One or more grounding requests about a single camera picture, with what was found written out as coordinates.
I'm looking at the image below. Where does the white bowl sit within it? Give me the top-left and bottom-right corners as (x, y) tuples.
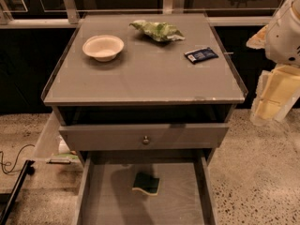
(82, 35), (124, 62)

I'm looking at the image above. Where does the grey top drawer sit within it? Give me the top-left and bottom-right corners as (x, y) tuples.
(59, 123), (229, 151)

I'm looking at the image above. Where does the crumpled green chip bag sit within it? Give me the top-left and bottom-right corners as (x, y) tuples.
(130, 20), (185, 42)

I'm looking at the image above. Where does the clear acrylic side bin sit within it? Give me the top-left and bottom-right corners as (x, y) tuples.
(30, 111), (81, 166)

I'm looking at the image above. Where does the blue snack packet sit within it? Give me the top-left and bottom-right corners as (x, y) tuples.
(184, 47), (218, 64)

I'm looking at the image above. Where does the metal window railing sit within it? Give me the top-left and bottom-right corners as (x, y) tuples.
(1, 0), (286, 24)

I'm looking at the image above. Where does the green yellow sponge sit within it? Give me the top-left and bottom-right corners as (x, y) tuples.
(132, 172), (160, 196)

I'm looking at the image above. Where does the round drawer knob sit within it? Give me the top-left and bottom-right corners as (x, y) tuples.
(142, 136), (150, 145)

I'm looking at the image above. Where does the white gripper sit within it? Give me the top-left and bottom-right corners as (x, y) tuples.
(246, 16), (300, 126)

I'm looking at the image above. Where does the grey open middle drawer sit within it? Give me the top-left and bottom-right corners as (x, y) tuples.
(72, 150), (218, 225)

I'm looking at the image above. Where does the black metal stand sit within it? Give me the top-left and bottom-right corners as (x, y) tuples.
(0, 160), (35, 225)

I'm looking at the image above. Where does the grey drawer cabinet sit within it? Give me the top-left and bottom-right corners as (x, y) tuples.
(40, 12), (249, 225)

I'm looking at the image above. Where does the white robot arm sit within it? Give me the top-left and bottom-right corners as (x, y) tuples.
(246, 0), (300, 126)

